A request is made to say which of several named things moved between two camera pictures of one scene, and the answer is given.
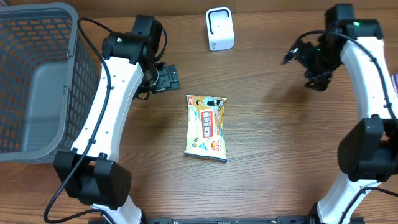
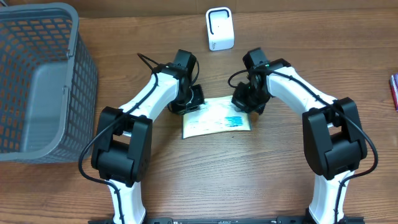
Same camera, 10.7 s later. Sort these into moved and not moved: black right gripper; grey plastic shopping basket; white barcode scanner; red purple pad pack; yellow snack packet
Moved: yellow snack packet; black right gripper
Not moved: white barcode scanner; red purple pad pack; grey plastic shopping basket
